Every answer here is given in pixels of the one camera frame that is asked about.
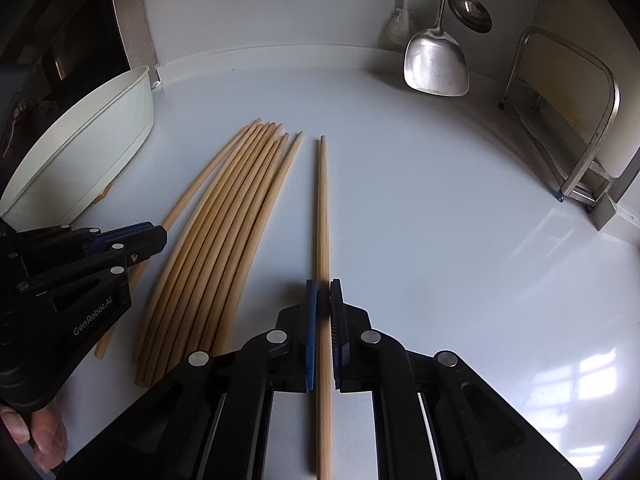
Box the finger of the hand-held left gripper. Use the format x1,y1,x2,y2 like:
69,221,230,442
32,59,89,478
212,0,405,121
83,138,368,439
15,226,169,297
0,221,157,267

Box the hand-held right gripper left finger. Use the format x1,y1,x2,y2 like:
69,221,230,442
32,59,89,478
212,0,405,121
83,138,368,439
59,280,319,480

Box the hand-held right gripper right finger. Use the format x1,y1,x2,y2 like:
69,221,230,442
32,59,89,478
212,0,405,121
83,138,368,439
329,278,583,480

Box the bunch of wooden chopsticks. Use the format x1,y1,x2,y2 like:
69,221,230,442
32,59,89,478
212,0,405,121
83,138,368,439
132,120,306,388

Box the white plastic container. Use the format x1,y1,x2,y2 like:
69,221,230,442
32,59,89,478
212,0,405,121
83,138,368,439
0,65,156,231

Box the person's left hand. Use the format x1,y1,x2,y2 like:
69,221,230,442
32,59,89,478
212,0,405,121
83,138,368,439
0,404,68,472

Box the steel spatula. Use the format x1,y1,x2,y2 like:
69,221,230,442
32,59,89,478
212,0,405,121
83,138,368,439
403,0,471,97

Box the white dish brush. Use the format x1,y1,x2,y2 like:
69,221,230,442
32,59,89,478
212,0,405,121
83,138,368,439
385,0,418,46

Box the pale cutting board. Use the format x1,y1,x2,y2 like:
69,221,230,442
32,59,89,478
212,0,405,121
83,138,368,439
520,30,640,178

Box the metal rack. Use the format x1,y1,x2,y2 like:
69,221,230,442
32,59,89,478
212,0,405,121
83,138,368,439
497,25,621,211

